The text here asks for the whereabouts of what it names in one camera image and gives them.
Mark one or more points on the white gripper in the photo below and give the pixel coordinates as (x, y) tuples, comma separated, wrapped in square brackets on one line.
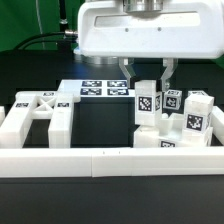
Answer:
[(180, 29)]

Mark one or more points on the white chair seat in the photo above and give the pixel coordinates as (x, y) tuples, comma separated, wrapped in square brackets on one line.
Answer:
[(169, 133)]

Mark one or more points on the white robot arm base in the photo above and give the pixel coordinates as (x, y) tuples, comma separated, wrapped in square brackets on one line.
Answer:
[(86, 56)]

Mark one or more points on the white tagged nut cube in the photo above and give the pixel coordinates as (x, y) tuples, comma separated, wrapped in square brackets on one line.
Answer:
[(172, 99), (197, 92)]

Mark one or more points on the white tagged nut cube right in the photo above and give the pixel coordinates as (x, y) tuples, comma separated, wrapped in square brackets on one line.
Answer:
[(197, 92)]

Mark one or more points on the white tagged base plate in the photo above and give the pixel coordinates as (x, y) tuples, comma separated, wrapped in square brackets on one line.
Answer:
[(97, 88)]

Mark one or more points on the white chair back frame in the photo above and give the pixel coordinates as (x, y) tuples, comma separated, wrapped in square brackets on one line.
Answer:
[(57, 107)]

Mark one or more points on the white U-shaped fence wall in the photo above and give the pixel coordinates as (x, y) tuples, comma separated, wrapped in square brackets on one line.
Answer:
[(103, 162)]

